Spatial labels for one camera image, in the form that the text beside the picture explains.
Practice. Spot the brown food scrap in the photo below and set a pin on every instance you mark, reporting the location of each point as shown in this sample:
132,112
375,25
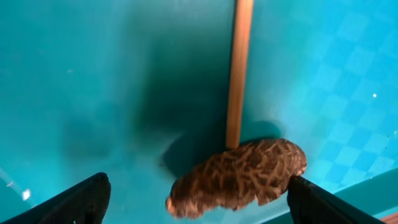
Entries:
256,171

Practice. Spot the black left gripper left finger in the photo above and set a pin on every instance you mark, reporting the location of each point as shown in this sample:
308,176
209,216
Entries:
84,203

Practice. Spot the teal serving tray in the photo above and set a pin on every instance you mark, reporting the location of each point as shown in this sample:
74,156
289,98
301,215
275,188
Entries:
138,89

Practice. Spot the wooden chopstick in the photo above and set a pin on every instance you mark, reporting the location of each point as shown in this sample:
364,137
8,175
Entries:
239,58

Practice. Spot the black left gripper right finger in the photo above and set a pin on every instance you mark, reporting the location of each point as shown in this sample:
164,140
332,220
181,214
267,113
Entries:
311,204

